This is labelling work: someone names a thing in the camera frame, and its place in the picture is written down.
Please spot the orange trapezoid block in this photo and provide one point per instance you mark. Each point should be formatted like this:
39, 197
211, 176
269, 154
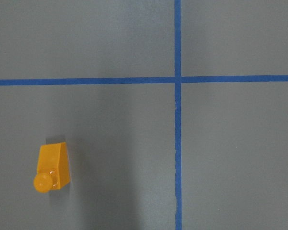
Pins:
52, 168

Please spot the blue tape grid lines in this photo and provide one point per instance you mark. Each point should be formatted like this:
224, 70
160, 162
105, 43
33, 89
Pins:
177, 80

